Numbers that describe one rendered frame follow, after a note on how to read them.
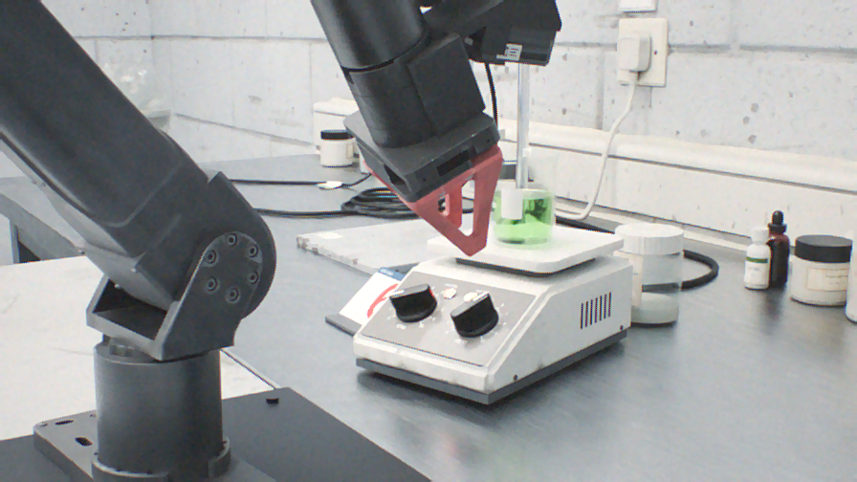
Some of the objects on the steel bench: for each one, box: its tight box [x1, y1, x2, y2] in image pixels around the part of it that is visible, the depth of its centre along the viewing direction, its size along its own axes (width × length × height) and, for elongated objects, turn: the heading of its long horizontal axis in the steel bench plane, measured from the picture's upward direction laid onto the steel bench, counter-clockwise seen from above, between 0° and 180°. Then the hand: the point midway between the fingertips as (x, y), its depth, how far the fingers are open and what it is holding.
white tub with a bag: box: [98, 54, 173, 135], centre depth 160 cm, size 14×14×21 cm
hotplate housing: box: [354, 254, 633, 405], centre depth 77 cm, size 22×13×8 cm, turn 141°
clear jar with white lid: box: [613, 223, 684, 326], centre depth 87 cm, size 6×6×8 cm
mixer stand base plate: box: [297, 213, 491, 275], centre depth 118 cm, size 30×20×1 cm, turn 124°
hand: (461, 231), depth 66 cm, fingers open, 3 cm apart
